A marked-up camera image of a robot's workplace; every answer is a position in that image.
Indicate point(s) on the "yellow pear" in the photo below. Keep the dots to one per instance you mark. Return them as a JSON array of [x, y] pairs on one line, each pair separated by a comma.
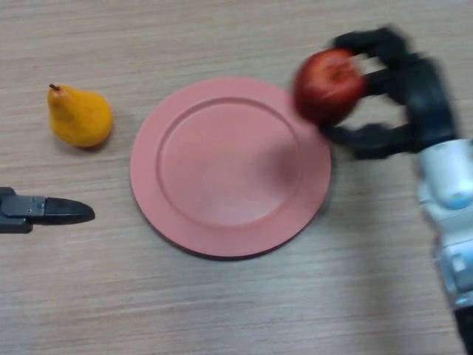
[[81, 118]]

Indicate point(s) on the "pink round plate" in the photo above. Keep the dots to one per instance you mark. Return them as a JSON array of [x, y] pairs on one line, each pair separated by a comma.
[[225, 174]]

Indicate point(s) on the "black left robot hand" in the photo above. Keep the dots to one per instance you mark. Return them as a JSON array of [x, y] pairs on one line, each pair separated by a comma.
[[66, 211]]

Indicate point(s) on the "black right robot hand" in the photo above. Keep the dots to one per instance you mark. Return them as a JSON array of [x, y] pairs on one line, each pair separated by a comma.
[[428, 103]]

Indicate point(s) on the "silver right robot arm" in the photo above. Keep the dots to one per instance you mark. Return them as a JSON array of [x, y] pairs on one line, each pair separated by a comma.
[[443, 185]]

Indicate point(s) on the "red apple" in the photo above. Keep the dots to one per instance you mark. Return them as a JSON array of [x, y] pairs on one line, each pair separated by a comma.
[[325, 92]]

